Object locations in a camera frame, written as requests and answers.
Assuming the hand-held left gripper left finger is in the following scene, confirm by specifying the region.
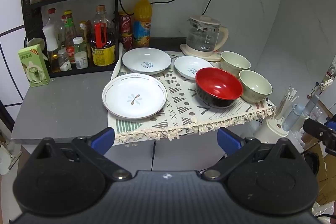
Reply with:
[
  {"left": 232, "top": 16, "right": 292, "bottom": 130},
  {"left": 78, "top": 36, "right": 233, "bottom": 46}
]
[{"left": 35, "top": 127, "right": 133, "bottom": 181}]

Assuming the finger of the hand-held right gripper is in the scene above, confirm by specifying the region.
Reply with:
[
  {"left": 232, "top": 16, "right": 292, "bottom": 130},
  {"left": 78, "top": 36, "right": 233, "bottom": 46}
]
[{"left": 304, "top": 118, "right": 332, "bottom": 141}]

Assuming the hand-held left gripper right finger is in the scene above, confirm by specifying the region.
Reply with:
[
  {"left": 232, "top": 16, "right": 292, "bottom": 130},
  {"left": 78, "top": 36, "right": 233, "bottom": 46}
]
[{"left": 201, "top": 127, "right": 303, "bottom": 181}]

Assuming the white plate flower print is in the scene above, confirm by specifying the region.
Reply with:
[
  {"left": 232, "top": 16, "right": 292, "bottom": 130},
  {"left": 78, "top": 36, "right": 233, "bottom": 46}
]
[{"left": 102, "top": 73, "right": 168, "bottom": 120}]

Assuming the white bowl with blue print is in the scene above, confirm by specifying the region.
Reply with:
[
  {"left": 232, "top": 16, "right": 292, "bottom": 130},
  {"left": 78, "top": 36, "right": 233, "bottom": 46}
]
[{"left": 121, "top": 47, "right": 172, "bottom": 75}]

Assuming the grey blue bottle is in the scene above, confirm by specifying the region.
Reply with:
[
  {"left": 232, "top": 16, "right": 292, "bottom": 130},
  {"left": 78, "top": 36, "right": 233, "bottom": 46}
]
[{"left": 283, "top": 94, "right": 322, "bottom": 133}]

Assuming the cardboard box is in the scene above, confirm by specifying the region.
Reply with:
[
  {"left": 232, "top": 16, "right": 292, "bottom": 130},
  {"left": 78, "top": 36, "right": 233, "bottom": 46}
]
[{"left": 314, "top": 144, "right": 336, "bottom": 205}]

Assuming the bundle of white sticks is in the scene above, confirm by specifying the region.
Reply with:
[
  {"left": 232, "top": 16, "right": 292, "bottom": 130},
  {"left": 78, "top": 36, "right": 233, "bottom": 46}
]
[{"left": 275, "top": 84, "right": 300, "bottom": 120}]

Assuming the white stand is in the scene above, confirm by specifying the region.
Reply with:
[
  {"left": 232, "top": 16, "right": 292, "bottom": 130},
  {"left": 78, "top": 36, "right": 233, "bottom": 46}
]
[{"left": 252, "top": 116, "right": 292, "bottom": 138}]

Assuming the red and black bowl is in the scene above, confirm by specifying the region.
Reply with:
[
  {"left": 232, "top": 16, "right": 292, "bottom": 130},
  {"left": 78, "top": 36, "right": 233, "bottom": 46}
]
[{"left": 195, "top": 67, "right": 243, "bottom": 108}]

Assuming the patterned fringed table mat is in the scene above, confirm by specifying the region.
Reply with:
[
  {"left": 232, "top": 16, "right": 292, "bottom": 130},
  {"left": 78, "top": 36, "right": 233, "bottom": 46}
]
[{"left": 108, "top": 43, "right": 277, "bottom": 146}]

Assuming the pale green bowl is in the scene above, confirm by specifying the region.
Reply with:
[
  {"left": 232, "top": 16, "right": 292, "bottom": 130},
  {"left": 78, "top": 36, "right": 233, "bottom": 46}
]
[
  {"left": 238, "top": 70, "right": 273, "bottom": 104},
  {"left": 220, "top": 51, "right": 252, "bottom": 74}
]

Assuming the small white plate blue print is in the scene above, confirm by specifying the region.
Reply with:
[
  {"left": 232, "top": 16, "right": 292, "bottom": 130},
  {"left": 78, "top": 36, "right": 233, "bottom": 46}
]
[{"left": 174, "top": 55, "right": 214, "bottom": 81}]

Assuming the small glass jar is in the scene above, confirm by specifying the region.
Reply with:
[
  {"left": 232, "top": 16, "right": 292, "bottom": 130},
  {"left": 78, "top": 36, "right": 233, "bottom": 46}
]
[{"left": 58, "top": 49, "right": 72, "bottom": 72}]

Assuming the large soy sauce bottle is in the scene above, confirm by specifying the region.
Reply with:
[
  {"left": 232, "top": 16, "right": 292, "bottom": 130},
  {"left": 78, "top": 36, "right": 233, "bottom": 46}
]
[{"left": 91, "top": 5, "right": 116, "bottom": 66}]

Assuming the cooking oil bottle white top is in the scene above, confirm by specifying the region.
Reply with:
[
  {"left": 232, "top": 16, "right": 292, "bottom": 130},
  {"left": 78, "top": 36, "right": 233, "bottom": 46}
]
[{"left": 42, "top": 24, "right": 61, "bottom": 73}]

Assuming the green bottle white cap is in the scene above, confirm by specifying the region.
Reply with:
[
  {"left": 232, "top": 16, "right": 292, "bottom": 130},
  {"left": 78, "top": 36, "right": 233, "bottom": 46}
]
[{"left": 73, "top": 36, "right": 88, "bottom": 56}]

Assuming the green carton box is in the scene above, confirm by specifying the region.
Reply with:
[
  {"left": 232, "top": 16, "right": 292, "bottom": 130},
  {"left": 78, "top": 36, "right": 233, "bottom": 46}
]
[{"left": 18, "top": 44, "right": 51, "bottom": 87}]

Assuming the glass electric kettle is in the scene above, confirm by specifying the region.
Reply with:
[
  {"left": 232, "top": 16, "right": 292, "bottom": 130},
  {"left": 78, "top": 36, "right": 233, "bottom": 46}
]
[{"left": 186, "top": 15, "right": 229, "bottom": 52}]

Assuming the red label sauce bottle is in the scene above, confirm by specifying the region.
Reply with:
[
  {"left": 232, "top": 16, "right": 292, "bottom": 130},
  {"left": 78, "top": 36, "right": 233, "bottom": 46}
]
[{"left": 63, "top": 10, "right": 78, "bottom": 64}]

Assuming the white plastic bag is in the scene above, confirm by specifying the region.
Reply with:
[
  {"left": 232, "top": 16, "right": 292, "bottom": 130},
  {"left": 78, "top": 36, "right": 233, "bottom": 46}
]
[{"left": 25, "top": 35, "right": 49, "bottom": 62}]

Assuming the orange juice bottle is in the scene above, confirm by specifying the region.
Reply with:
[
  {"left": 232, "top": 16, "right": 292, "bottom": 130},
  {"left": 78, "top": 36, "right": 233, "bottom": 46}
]
[{"left": 133, "top": 0, "right": 153, "bottom": 48}]

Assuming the clear bottle red cap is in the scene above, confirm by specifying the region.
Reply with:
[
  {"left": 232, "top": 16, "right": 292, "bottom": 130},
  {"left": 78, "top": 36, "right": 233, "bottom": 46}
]
[{"left": 46, "top": 7, "right": 65, "bottom": 48}]

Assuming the black metal rack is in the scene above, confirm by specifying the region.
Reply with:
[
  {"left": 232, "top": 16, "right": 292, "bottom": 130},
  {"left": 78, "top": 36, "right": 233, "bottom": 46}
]
[{"left": 20, "top": 0, "right": 122, "bottom": 79}]

